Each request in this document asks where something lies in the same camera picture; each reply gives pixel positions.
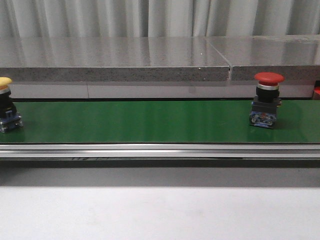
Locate red mushroom push button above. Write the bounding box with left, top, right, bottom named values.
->
left=249, top=72, right=285, bottom=129

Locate yellow mushroom push button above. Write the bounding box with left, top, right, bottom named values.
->
left=0, top=77, right=24, bottom=133

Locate grey granite slab left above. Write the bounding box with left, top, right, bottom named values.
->
left=0, top=37, right=229, bottom=83

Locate grey granite slab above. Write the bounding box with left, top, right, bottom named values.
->
left=0, top=37, right=229, bottom=83
left=206, top=35, right=320, bottom=85

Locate green conveyor belt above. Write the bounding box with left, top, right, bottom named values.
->
left=0, top=100, right=320, bottom=144

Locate grey granite slab right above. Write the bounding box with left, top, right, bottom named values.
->
left=206, top=35, right=320, bottom=85

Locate red plastic tray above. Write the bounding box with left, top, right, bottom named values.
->
left=311, top=86, right=320, bottom=100

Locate grey pleated curtain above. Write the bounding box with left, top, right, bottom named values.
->
left=0, top=0, right=320, bottom=38

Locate aluminium conveyor frame rail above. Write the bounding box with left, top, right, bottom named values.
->
left=0, top=143, right=320, bottom=160

